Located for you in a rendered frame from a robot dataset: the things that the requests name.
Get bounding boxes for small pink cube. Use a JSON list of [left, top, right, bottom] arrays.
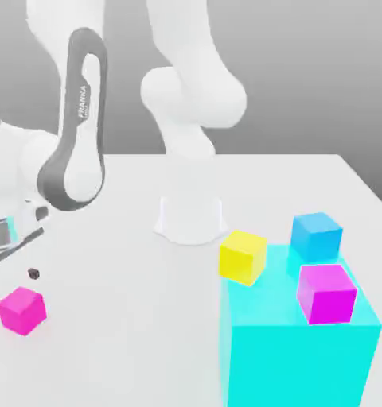
[[0, 285, 48, 337]]

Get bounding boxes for large cyan box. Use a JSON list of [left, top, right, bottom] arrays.
[[220, 243, 382, 407]]

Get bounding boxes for small magenta cube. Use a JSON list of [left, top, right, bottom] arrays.
[[296, 263, 359, 326]]

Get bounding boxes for small blue cube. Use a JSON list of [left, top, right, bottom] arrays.
[[290, 211, 344, 266]]

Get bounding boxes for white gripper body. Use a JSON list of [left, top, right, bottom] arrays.
[[0, 226, 48, 278]]

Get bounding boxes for small yellow cube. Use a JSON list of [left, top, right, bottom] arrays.
[[218, 229, 269, 288]]

